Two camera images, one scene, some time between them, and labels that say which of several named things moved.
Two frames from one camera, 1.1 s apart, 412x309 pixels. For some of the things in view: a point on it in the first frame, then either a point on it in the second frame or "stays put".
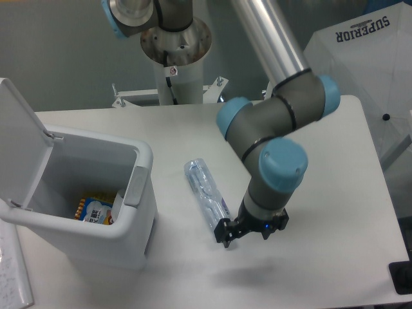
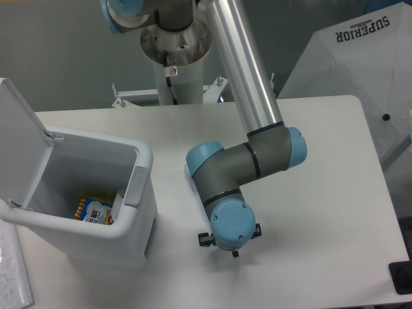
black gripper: [226, 230] to [205, 240]
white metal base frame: [212, 93] stays put
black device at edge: [401, 273] stays put
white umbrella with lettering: [370, 54] stays put
